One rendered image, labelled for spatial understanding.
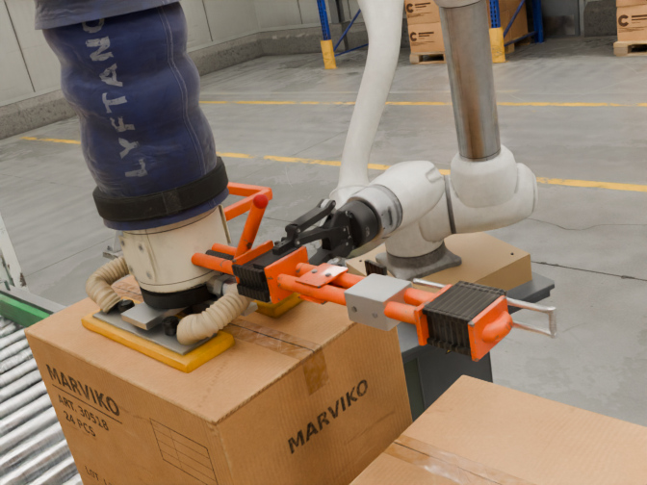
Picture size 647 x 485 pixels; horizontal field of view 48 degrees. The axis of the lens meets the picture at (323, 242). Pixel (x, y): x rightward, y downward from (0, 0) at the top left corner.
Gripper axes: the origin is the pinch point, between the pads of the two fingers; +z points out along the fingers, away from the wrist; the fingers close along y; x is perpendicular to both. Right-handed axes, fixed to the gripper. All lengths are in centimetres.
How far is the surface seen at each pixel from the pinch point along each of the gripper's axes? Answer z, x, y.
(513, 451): -6.2, -34.2, 25.2
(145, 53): 2.0, 16.2, -34.2
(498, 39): -703, 371, 98
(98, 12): 7.0, 17.4, -41.2
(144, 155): 5.8, 18.1, -19.5
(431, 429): -4.8, -21.3, 25.2
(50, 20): 10.9, 24.4, -41.3
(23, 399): 2, 130, 66
